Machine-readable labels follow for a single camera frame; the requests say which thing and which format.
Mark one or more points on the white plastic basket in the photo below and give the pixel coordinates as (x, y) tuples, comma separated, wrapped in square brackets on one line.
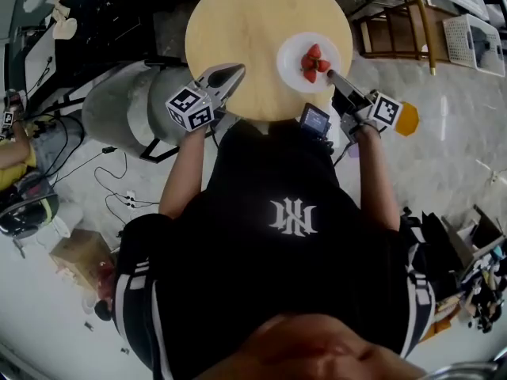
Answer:
[(459, 40)]

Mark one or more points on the white round plate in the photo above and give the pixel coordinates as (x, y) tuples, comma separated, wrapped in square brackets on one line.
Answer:
[(291, 63)]

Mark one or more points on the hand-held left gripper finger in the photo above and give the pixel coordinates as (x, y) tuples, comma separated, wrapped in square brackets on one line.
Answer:
[(235, 81), (227, 67)]

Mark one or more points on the black counter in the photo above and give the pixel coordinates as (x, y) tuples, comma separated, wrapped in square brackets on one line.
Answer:
[(107, 22)]

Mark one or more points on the gold metal pole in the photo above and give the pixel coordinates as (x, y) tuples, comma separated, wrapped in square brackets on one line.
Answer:
[(425, 26)]

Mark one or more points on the grey shell chair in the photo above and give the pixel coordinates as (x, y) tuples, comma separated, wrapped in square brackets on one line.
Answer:
[(115, 105)]

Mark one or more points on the person's chin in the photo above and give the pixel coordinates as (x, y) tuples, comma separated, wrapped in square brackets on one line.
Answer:
[(313, 350)]

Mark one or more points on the person's left forearm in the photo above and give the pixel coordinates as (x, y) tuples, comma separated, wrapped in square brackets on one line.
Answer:
[(184, 172)]

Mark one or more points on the white toilet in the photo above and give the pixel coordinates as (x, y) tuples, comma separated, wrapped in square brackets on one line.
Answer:
[(67, 220)]

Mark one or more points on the white ceramic jug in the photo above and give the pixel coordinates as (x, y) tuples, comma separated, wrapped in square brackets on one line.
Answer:
[(65, 28)]

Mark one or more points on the black chest screen device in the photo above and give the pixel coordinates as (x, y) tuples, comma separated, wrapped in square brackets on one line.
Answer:
[(315, 119)]

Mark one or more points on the yellow waste bin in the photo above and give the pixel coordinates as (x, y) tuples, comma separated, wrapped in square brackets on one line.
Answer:
[(407, 119)]

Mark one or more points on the white flat appliance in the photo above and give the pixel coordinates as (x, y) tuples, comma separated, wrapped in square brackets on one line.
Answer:
[(39, 58)]

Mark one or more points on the round wooden table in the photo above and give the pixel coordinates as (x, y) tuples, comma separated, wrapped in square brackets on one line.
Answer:
[(245, 34)]

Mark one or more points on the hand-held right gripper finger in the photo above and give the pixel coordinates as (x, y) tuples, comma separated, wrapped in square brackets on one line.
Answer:
[(344, 84)]

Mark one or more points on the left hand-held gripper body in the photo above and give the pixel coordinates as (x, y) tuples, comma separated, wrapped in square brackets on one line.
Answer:
[(190, 111)]

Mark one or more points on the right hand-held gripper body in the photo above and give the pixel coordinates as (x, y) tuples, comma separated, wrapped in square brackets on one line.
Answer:
[(386, 110)]

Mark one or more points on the person's black t-shirt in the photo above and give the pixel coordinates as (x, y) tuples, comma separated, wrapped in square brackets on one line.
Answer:
[(257, 275)]

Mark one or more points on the brown cardboard box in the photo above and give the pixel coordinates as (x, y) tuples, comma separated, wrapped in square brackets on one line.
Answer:
[(79, 251)]

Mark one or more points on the black chair with green trim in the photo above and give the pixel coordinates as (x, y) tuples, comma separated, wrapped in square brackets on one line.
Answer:
[(27, 212)]

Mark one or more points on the wooden shelf rack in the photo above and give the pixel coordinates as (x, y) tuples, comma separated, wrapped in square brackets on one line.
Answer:
[(400, 34)]

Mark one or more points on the person's right forearm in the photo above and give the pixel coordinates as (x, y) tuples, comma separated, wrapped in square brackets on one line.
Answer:
[(378, 176)]

